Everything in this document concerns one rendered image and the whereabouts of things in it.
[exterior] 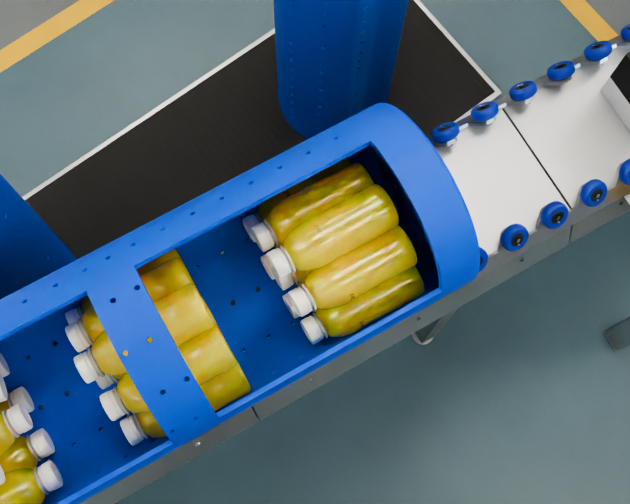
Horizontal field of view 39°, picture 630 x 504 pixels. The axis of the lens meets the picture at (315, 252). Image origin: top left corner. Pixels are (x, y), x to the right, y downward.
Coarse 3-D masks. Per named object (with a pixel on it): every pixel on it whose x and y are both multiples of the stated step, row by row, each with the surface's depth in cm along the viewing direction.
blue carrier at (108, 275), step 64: (384, 128) 115; (256, 192) 112; (448, 192) 111; (128, 256) 110; (192, 256) 131; (256, 256) 135; (448, 256) 114; (0, 320) 108; (64, 320) 128; (128, 320) 105; (256, 320) 134; (384, 320) 118; (64, 384) 130; (192, 384) 107; (256, 384) 125; (64, 448) 127; (128, 448) 124
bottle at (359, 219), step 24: (360, 192) 119; (384, 192) 118; (336, 216) 117; (360, 216) 116; (384, 216) 117; (288, 240) 117; (312, 240) 116; (336, 240) 116; (360, 240) 117; (288, 264) 117; (312, 264) 117
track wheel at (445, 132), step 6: (438, 126) 143; (444, 126) 142; (450, 126) 141; (456, 126) 141; (432, 132) 142; (438, 132) 141; (444, 132) 140; (450, 132) 140; (456, 132) 141; (438, 138) 141; (444, 138) 140; (450, 138) 140
